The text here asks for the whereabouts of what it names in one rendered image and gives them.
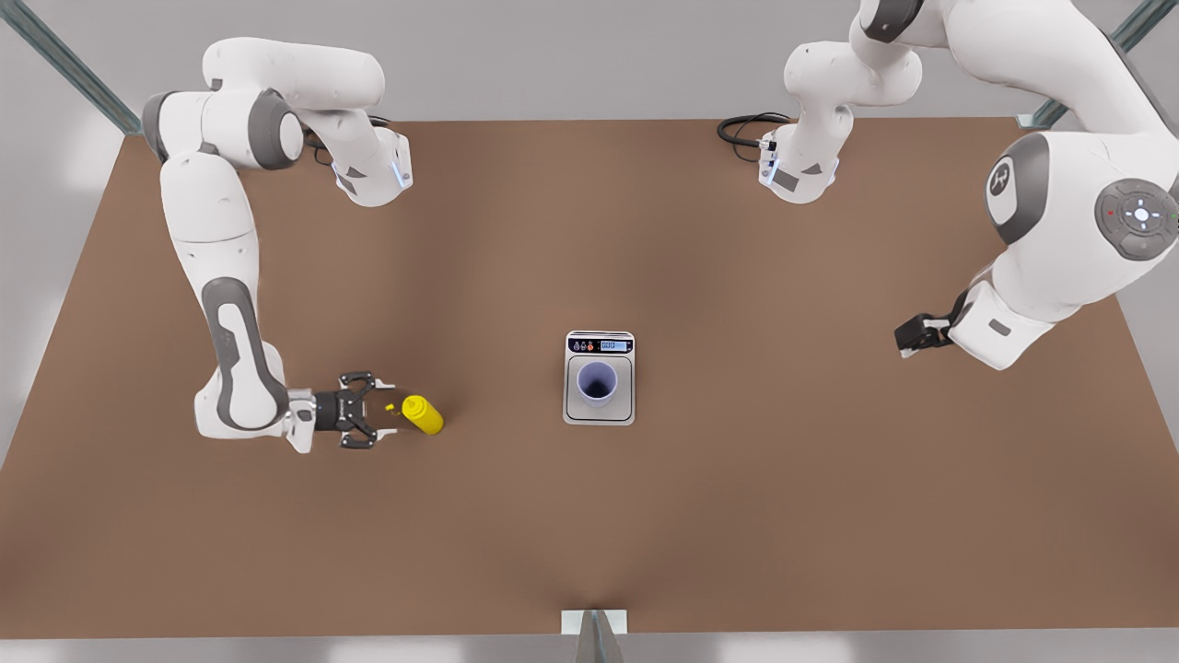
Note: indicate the yellow sauce bottle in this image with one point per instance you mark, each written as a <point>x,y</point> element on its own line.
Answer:
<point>424,415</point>

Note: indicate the pale lavender cup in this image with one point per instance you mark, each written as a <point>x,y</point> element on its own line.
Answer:
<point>597,384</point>

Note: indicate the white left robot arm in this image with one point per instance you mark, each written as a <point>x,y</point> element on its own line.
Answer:
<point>1059,157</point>

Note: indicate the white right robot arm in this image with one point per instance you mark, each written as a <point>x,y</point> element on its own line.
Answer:
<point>214,230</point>

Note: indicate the silver digital kitchen scale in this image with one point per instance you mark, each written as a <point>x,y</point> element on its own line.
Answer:
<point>599,416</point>

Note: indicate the silver frame post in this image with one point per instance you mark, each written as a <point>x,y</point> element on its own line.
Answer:
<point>1096,69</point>
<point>64,66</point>
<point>597,637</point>

